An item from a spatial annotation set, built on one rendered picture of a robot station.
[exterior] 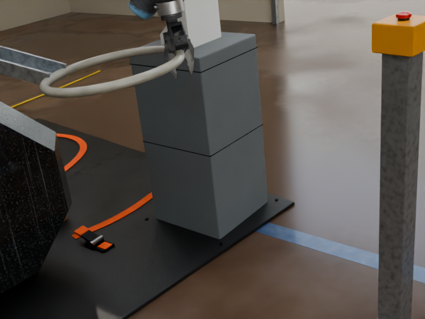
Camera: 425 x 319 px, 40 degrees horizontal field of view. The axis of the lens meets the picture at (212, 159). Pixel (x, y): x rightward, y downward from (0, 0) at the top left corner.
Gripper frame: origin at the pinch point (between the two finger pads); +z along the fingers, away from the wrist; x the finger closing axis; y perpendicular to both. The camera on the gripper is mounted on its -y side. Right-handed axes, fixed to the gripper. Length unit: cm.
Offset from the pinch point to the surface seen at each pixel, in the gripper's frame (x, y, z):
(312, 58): -152, 294, 82
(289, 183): -54, 75, 87
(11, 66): 56, 11, -12
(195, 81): -8.1, 31.0, 11.8
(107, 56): 23.8, 21.1, -7.1
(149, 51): 8.6, 15.5, -6.8
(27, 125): 60, 34, 15
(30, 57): 50, 21, -13
